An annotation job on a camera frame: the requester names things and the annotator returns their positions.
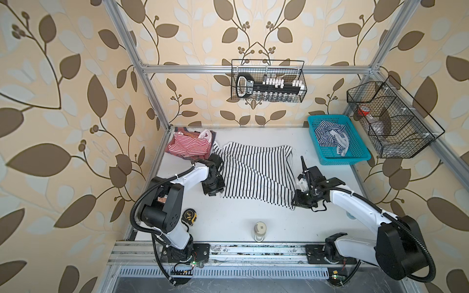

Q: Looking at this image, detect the black white striped tank top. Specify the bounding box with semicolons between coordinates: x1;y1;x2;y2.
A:
212;142;296;210

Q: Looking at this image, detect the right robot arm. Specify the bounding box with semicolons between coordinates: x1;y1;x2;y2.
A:
292;163;437;283

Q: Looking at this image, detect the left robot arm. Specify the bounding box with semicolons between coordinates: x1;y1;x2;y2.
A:
129;154;225;261

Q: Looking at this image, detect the red striped folded tank top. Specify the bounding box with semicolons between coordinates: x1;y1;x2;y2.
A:
165;128;216;160

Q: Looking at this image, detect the navy striped tank top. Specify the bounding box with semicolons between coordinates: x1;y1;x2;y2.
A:
315;121;350;157

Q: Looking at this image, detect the yellow black tape measure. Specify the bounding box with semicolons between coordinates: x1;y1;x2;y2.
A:
181;208;197;227

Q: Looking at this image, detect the teal plastic basket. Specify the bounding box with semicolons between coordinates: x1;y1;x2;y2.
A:
307;115;371;166

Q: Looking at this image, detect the small white jar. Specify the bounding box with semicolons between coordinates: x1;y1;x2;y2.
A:
254;222;267;242

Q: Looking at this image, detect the black tool set in basket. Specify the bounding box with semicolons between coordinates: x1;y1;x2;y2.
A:
232;73;307;99

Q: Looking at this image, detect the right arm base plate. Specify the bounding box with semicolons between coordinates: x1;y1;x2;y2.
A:
304;244;357;266

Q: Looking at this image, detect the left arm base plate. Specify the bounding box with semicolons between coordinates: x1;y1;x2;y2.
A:
162;242;210;263

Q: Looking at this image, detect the right wall wire basket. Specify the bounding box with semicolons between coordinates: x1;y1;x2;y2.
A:
347;76;445;159

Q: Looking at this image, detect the wall wire basket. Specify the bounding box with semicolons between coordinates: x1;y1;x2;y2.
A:
347;76;445;159
231;59;307;103

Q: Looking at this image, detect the back wall wire basket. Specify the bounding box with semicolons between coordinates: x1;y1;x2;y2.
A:
231;59;307;103

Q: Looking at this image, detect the aluminium front rail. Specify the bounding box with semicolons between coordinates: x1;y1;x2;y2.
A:
107;241;411;280

